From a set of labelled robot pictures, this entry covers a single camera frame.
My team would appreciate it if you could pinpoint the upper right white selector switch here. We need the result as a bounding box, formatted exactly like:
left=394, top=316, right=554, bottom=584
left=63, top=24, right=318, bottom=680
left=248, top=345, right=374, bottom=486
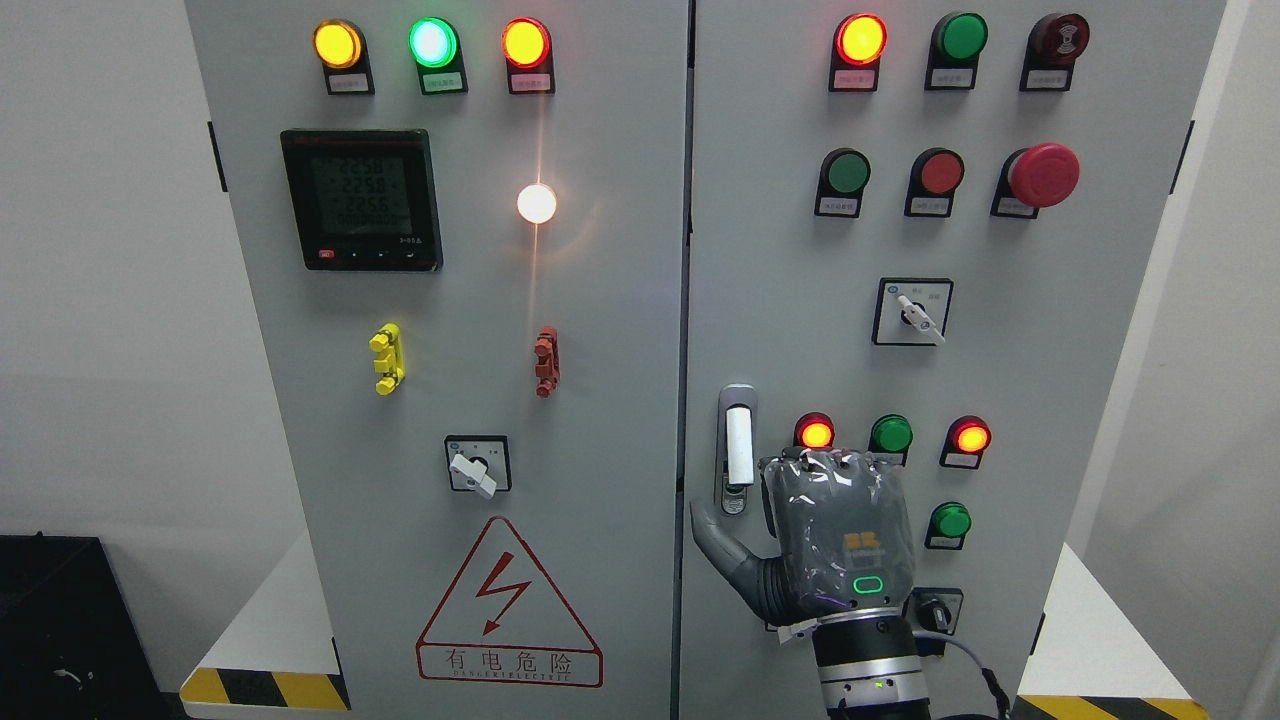
left=870, top=277, right=954, bottom=346

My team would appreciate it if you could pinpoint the lower right green push button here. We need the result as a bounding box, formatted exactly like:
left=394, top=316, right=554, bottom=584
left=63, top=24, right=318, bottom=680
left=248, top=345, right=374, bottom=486
left=925, top=501, right=973, bottom=550

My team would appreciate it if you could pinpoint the bottom white selector switch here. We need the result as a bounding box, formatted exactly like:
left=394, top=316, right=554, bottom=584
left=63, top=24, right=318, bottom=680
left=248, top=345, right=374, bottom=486
left=765, top=619, right=819, bottom=646

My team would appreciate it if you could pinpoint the bottom black selector switch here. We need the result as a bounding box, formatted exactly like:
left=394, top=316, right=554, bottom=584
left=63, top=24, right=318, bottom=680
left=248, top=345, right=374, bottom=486
left=904, top=587, right=964, bottom=635

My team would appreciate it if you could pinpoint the right grey cabinet door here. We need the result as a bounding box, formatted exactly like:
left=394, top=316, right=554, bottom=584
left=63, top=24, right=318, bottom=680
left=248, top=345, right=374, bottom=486
left=678, top=1, right=1226, bottom=719

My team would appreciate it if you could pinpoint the green lit indicator light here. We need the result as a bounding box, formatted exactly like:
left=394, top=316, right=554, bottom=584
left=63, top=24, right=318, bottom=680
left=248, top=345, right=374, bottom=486
left=407, top=17, right=468, bottom=95

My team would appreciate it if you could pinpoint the middle green indicator light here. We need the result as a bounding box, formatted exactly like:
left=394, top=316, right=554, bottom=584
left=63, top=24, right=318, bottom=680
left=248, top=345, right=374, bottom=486
left=869, top=414, right=914, bottom=455

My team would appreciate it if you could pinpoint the middle left red lit light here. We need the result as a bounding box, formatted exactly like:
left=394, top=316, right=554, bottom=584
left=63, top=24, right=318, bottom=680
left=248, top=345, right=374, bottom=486
left=794, top=413, right=835, bottom=448

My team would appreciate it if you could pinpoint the green push button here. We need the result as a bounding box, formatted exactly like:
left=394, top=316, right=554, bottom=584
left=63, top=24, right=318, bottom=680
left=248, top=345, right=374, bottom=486
left=814, top=147, right=870, bottom=218
left=925, top=501, right=973, bottom=550

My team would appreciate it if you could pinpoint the grey cabinet door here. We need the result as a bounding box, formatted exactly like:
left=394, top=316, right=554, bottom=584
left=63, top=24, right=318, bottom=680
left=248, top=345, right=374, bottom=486
left=678, top=1, right=1226, bottom=719
left=186, top=1, right=690, bottom=719

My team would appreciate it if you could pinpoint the dark red buzzer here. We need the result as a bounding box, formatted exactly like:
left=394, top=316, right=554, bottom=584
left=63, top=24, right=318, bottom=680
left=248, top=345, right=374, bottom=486
left=1019, top=13, right=1091, bottom=92

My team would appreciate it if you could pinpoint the red emergency stop button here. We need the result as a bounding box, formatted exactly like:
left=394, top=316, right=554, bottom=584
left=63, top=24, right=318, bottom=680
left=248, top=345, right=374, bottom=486
left=989, top=142, right=1082, bottom=220

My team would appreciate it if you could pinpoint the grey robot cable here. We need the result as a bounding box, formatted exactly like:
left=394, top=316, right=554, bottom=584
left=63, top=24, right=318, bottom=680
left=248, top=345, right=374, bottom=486
left=916, top=634, right=1011, bottom=720

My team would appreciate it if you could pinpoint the red high voltage warning sign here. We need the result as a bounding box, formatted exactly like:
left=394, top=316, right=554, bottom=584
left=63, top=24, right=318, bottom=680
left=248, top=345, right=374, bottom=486
left=416, top=516, right=604, bottom=688

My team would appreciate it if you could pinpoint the white lit indicator light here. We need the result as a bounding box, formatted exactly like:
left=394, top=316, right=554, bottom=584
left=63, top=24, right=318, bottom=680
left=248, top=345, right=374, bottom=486
left=516, top=182, right=558, bottom=225

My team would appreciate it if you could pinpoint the black digital power meter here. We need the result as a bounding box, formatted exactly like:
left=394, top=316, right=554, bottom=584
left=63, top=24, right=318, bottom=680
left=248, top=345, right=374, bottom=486
left=280, top=129, right=443, bottom=272

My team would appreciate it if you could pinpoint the top red lit indicator light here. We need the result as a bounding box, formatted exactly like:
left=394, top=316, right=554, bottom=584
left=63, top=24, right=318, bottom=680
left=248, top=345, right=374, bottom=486
left=828, top=13, right=888, bottom=94

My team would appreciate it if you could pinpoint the upper red push button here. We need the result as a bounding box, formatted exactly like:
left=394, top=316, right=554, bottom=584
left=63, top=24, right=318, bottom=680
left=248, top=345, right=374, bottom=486
left=904, top=147, right=965, bottom=218

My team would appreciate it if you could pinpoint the middle right red lit light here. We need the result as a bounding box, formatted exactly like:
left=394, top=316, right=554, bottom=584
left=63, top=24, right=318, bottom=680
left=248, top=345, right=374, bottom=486
left=940, top=415, right=992, bottom=470

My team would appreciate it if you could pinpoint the left door white selector switch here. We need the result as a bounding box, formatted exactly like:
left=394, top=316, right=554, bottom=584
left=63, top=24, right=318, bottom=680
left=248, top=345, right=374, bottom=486
left=444, top=436, right=512, bottom=498

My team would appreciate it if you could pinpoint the yellow terminal connector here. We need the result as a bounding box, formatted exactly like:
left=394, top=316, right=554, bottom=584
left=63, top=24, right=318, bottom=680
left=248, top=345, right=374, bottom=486
left=367, top=322, right=406, bottom=396

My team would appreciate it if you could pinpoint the red-orange indicator light left door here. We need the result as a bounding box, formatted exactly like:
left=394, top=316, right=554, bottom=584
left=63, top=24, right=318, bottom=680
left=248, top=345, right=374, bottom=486
left=500, top=17, right=556, bottom=95

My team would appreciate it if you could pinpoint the upper green push button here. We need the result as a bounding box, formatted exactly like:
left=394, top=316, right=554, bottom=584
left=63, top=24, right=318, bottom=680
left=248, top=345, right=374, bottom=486
left=814, top=147, right=870, bottom=218

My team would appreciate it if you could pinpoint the top green indicator light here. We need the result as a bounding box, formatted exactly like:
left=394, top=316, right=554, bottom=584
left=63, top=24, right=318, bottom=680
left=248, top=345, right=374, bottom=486
left=924, top=12, right=989, bottom=91

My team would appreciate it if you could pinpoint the silver door handle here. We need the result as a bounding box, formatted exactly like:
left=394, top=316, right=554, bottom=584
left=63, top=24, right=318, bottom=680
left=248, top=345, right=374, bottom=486
left=714, top=384, right=758, bottom=516

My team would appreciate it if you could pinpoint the white platform with hazard stripes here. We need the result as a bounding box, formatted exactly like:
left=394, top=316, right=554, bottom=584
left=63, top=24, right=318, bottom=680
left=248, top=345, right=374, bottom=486
left=179, top=532, right=353, bottom=719

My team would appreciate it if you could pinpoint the yellow indicator light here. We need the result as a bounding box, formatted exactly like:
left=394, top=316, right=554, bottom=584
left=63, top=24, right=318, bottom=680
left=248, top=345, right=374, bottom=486
left=312, top=18, right=375, bottom=95

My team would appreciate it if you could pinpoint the red terminal connector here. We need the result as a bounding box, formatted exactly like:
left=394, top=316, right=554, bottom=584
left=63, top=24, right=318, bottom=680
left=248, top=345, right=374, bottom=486
left=532, top=325, right=561, bottom=398

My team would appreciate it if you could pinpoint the black box at left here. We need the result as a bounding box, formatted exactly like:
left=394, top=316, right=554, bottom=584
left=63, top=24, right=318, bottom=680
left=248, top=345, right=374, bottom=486
left=1, top=533, right=169, bottom=719

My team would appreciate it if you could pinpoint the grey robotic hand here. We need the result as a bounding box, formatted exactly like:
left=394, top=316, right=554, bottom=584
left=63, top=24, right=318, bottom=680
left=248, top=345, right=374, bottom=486
left=690, top=447, right=915, bottom=626

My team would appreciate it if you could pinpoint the left grey cabinet door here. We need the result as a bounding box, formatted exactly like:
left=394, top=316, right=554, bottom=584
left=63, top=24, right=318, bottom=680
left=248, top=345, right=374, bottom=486
left=186, top=1, right=690, bottom=719

